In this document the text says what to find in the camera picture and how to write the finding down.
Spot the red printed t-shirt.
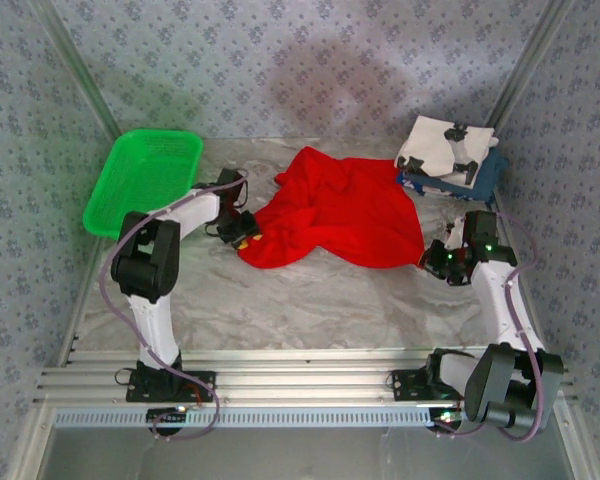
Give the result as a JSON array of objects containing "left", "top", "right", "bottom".
[{"left": 237, "top": 146, "right": 427, "bottom": 271}]

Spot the green plastic basket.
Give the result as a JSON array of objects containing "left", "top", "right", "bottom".
[{"left": 82, "top": 128, "right": 204, "bottom": 240}]

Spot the folded blue t-shirt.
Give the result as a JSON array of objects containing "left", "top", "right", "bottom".
[{"left": 395, "top": 149, "right": 510, "bottom": 204}]

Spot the folded white t-shirt black print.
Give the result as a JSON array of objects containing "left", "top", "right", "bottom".
[{"left": 393, "top": 115, "right": 500, "bottom": 191}]

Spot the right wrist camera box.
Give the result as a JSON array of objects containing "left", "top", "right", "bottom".
[{"left": 444, "top": 218, "right": 469, "bottom": 249}]

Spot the aluminium table side rail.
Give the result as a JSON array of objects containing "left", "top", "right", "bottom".
[
  {"left": 489, "top": 197, "right": 551, "bottom": 364},
  {"left": 54, "top": 234, "right": 112, "bottom": 369}
]

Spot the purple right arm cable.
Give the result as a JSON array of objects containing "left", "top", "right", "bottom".
[{"left": 437, "top": 210, "right": 549, "bottom": 444}]

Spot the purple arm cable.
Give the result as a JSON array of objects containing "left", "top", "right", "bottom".
[
  {"left": 437, "top": 210, "right": 549, "bottom": 444},
  {"left": 101, "top": 168, "right": 251, "bottom": 442}
]

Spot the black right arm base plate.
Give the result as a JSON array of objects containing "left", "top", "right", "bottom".
[{"left": 390, "top": 368, "right": 469, "bottom": 403}]

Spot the red left base wire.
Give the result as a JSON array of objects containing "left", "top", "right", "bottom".
[{"left": 185, "top": 381, "right": 217, "bottom": 407}]

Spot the aluminium mounting rail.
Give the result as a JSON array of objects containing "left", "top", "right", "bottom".
[{"left": 32, "top": 348, "right": 579, "bottom": 407}]

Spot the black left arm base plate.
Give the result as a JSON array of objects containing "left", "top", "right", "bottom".
[{"left": 125, "top": 369, "right": 217, "bottom": 404}]

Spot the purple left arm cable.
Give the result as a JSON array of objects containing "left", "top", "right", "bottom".
[{"left": 101, "top": 168, "right": 251, "bottom": 442}]

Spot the aluminium frame post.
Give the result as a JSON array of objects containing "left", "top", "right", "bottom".
[
  {"left": 38, "top": 0, "right": 132, "bottom": 144},
  {"left": 484, "top": 0, "right": 577, "bottom": 132}
]

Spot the grey slotted cable duct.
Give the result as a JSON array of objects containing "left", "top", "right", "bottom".
[{"left": 52, "top": 405, "right": 464, "bottom": 429}]

